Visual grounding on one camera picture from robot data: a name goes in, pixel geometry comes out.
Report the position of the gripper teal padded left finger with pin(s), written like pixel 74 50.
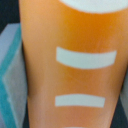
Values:
pixel 13 85

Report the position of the gripper grey padded right finger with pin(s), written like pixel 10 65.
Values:
pixel 124 102

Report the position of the orange bread loaf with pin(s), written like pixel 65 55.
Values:
pixel 76 54

